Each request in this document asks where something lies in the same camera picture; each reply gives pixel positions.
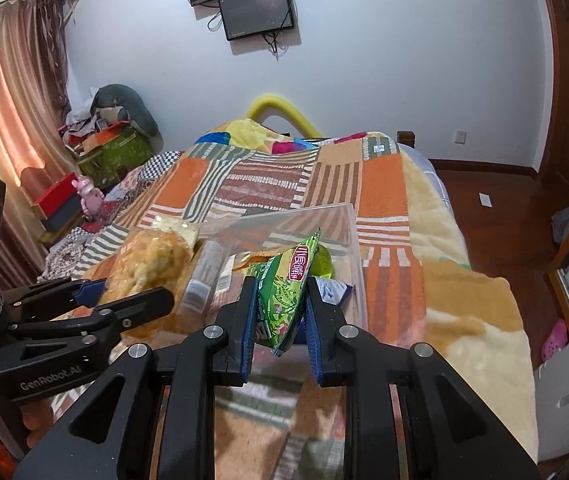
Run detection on large yellow bread bag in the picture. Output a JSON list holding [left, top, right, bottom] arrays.
[[99, 222, 199, 314]]

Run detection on brown cracker sleeve packet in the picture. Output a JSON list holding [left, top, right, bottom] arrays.
[[180, 240, 229, 314]]

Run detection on clear plastic storage bin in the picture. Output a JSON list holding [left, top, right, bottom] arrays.
[[178, 204, 368, 356]]

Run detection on green chip packet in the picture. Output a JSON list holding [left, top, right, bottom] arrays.
[[248, 229, 321, 356]]

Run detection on blue white snack bag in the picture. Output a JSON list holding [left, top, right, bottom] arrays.
[[315, 276, 353, 308]]

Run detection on green jelly cup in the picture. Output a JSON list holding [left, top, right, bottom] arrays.
[[309, 245, 334, 278]]

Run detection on left hand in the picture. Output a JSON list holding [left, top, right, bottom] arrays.
[[21, 399, 54, 448]]

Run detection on red box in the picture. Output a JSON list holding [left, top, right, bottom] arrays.
[[32, 172, 82, 233]]

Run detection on pink plush toy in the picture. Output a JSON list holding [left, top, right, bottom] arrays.
[[72, 176, 104, 220]]

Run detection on green storage bag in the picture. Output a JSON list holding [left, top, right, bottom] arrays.
[[77, 128, 153, 188]]

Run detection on patchwork striped bed blanket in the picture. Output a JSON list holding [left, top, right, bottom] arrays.
[[44, 119, 539, 455]]

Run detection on pink orange curtains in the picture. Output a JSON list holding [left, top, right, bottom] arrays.
[[0, 0, 74, 288]]

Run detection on wall power socket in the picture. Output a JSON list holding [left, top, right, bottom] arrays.
[[453, 130, 467, 144]]

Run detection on small black wall monitor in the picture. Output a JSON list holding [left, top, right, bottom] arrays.
[[219, 0, 295, 41]]

